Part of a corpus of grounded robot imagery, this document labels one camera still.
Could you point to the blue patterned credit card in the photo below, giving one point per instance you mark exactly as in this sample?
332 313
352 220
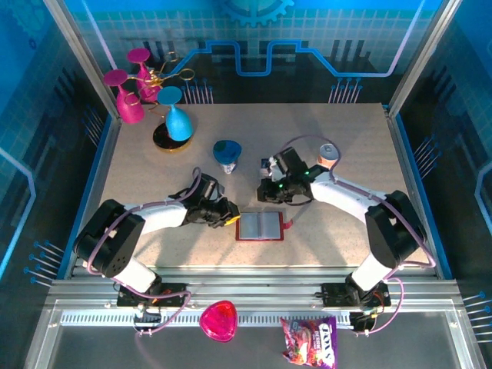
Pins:
266 163

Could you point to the pink silver-topped can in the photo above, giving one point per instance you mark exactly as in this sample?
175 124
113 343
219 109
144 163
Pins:
328 151

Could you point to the pink plastic goblet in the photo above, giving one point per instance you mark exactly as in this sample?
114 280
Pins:
130 109

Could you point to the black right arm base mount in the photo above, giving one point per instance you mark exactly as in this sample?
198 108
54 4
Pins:
334 296

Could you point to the purple snack bag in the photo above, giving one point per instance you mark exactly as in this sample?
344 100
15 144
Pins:
307 342

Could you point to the aluminium mounting rail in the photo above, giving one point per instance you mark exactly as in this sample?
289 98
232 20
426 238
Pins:
250 292

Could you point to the clear acrylic tiered card stand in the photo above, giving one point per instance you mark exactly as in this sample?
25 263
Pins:
259 175

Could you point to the blue plastic goblet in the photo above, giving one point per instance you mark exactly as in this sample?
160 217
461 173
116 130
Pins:
178 125

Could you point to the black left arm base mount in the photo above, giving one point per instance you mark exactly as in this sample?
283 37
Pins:
173 298

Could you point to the red leather card holder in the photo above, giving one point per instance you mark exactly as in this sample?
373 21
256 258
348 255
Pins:
250 227

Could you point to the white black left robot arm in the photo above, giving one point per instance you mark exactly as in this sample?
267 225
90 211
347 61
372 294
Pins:
165 217

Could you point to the pink heart-shaped dish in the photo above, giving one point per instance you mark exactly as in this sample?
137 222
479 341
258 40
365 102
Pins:
218 321

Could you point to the small black adapter box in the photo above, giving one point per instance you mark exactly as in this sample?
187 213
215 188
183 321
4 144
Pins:
363 322
148 317

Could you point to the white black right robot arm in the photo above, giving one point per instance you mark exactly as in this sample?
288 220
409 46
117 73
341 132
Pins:
346 192

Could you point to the aluminium frame post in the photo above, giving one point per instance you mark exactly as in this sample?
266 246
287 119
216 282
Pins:
423 57
82 57

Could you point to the blue bowl-shaped cup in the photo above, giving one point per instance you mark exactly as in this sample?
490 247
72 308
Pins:
227 150

